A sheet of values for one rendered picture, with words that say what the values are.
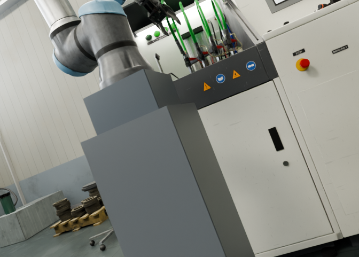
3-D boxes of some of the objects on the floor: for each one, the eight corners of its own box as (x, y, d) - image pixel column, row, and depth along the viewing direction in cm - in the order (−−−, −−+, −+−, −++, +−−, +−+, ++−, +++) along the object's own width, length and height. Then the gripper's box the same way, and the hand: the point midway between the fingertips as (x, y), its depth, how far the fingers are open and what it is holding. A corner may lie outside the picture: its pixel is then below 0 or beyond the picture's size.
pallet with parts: (145, 188, 419) (136, 163, 420) (102, 224, 303) (89, 189, 304) (106, 201, 445) (96, 178, 446) (51, 238, 329) (39, 207, 330)
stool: (107, 230, 270) (88, 181, 271) (149, 217, 256) (130, 166, 257) (77, 258, 222) (55, 199, 223) (127, 244, 208) (103, 181, 209)
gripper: (132, 12, 110) (165, 45, 121) (154, -11, 105) (187, 25, 116) (132, 5, 116) (164, 37, 128) (154, -17, 111) (185, 18, 123)
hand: (173, 28), depth 124 cm, fingers open, 7 cm apart
